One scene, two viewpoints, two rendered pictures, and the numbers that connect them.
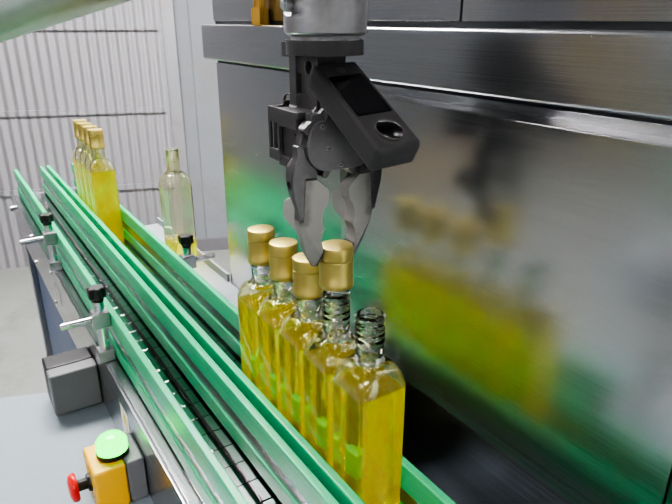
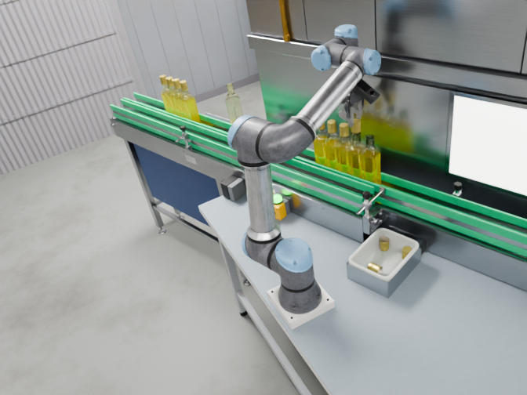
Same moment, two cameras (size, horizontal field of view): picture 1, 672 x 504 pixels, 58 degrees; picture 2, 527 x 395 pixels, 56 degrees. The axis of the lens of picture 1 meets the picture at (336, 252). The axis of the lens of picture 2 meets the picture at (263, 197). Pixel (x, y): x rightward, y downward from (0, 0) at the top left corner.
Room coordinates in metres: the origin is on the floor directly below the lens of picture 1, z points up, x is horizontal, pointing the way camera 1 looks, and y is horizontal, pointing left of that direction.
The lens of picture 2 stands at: (-0.98, 0.59, 2.10)
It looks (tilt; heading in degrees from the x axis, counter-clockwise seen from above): 36 degrees down; 353
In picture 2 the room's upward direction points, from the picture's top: 11 degrees counter-clockwise
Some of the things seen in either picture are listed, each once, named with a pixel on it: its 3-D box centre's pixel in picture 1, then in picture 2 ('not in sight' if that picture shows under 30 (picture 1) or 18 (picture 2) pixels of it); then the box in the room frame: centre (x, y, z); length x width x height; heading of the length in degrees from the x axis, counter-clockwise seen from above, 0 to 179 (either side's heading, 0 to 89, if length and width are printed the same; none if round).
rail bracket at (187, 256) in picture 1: (198, 264); not in sight; (1.13, 0.28, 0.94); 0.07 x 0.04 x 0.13; 123
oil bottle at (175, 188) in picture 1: (177, 206); (234, 108); (1.30, 0.36, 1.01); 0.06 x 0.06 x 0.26; 41
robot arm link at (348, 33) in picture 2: not in sight; (346, 43); (0.58, 0.01, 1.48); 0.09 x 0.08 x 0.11; 122
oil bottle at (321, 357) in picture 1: (336, 418); (358, 167); (0.56, 0.00, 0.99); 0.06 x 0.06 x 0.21; 33
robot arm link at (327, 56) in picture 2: not in sight; (332, 55); (0.51, 0.09, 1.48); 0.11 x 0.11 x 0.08; 32
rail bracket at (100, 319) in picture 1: (86, 328); not in sight; (0.86, 0.40, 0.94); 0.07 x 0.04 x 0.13; 123
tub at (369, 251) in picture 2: not in sight; (383, 260); (0.23, 0.05, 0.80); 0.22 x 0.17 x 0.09; 123
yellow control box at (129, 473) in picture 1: (114, 473); (278, 208); (0.70, 0.32, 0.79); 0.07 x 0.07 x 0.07; 33
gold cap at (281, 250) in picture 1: (283, 258); (332, 126); (0.66, 0.06, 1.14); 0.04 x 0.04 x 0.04
